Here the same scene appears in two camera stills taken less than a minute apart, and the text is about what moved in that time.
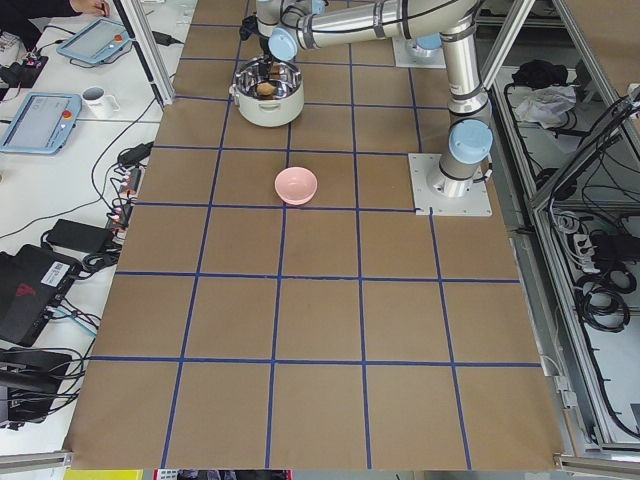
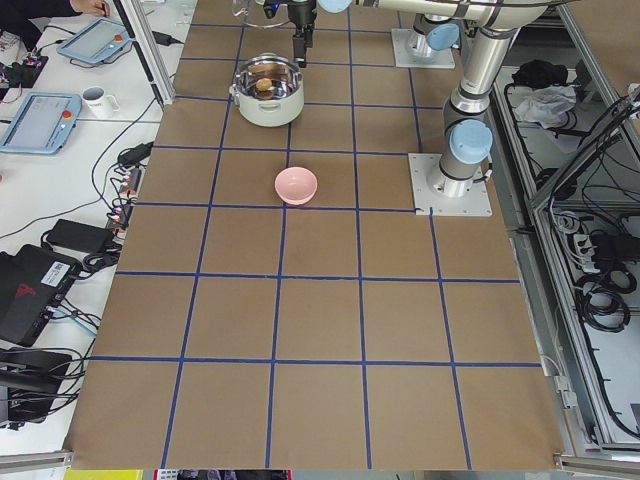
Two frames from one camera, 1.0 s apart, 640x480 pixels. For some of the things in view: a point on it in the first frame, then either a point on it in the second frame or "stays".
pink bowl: (296, 185) stays
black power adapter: (85, 237) stays
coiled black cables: (601, 300) stays
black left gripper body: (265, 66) to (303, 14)
